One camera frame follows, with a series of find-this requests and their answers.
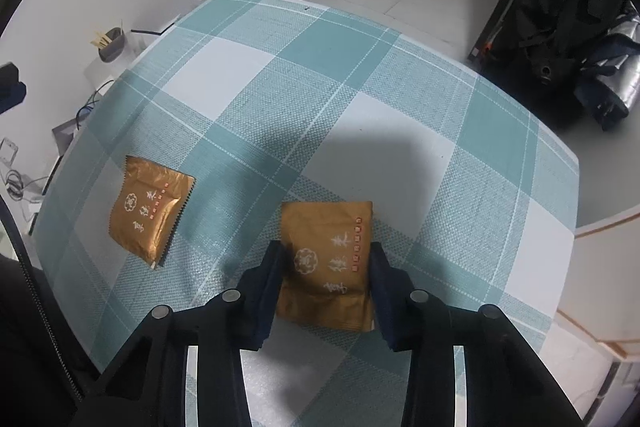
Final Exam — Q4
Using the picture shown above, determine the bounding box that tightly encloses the gold tea packet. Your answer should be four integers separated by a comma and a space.
277, 202, 373, 333
108, 155, 195, 269

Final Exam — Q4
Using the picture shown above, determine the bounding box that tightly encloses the grey pen holder cup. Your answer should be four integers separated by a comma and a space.
91, 27, 126, 63

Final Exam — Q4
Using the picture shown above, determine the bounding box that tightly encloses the teal checked tablecloth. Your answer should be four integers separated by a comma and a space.
34, 0, 580, 426

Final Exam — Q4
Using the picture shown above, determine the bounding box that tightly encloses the white cabinet with gold trim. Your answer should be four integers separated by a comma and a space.
541, 207, 639, 426

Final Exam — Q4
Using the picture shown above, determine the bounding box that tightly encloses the black hanging jacket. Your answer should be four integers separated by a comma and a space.
480, 0, 627, 128

